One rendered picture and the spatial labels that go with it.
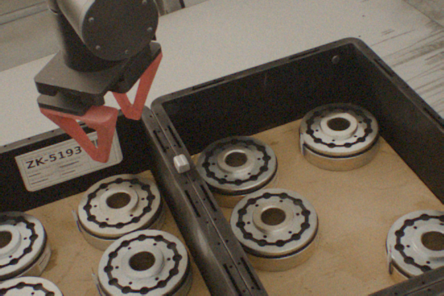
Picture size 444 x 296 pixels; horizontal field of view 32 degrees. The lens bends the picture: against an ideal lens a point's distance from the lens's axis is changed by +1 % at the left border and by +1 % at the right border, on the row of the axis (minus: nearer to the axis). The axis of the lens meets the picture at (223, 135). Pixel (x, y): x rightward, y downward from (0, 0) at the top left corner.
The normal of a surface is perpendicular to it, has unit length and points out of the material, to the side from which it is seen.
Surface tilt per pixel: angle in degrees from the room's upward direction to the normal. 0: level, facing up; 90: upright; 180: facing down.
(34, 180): 90
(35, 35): 0
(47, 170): 90
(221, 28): 0
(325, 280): 0
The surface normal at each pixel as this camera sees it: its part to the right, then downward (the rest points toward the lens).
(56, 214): -0.10, -0.76
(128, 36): 0.45, 0.56
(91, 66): 0.07, 0.66
